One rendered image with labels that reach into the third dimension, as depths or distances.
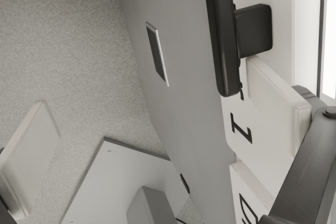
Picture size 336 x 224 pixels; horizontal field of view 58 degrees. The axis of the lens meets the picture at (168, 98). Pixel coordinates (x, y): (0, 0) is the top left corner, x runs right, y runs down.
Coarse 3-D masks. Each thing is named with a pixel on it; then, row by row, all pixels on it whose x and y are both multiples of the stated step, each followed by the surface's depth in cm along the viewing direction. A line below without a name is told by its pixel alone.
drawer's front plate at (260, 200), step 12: (240, 168) 32; (240, 180) 32; (252, 180) 30; (240, 192) 33; (252, 192) 29; (264, 192) 29; (252, 204) 30; (264, 204) 28; (240, 216) 35; (252, 216) 31
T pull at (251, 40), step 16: (208, 0) 17; (224, 0) 16; (208, 16) 17; (224, 16) 16; (240, 16) 17; (256, 16) 17; (224, 32) 17; (240, 32) 17; (256, 32) 18; (224, 48) 17; (240, 48) 18; (256, 48) 18; (224, 64) 18; (224, 80) 18; (224, 96) 19
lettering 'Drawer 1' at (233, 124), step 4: (240, 84) 24; (240, 88) 25; (240, 92) 25; (240, 96) 25; (232, 116) 28; (232, 120) 28; (232, 124) 29; (236, 124) 28; (232, 128) 29; (236, 128) 28; (240, 128) 27; (248, 128) 26; (240, 132) 27; (244, 132) 27; (248, 132) 26; (244, 136) 27; (248, 136) 26; (248, 140) 26
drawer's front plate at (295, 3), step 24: (240, 0) 21; (264, 0) 18; (288, 0) 16; (312, 0) 16; (288, 24) 16; (312, 24) 16; (288, 48) 17; (312, 48) 17; (240, 72) 24; (288, 72) 18; (312, 72) 18; (240, 120) 27; (264, 120) 22; (240, 144) 29; (264, 144) 24; (264, 168) 25; (288, 168) 21
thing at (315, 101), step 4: (296, 88) 16; (300, 88) 16; (304, 88) 16; (300, 92) 16; (304, 92) 15; (308, 92) 15; (304, 96) 15; (308, 96) 15; (312, 96) 15; (316, 96) 15; (308, 100) 15; (312, 100) 15; (316, 100) 15; (320, 100) 14; (312, 104) 14; (316, 104) 14; (320, 104) 14; (324, 104) 14; (312, 108) 14; (316, 108) 14; (312, 112) 14; (312, 116) 14
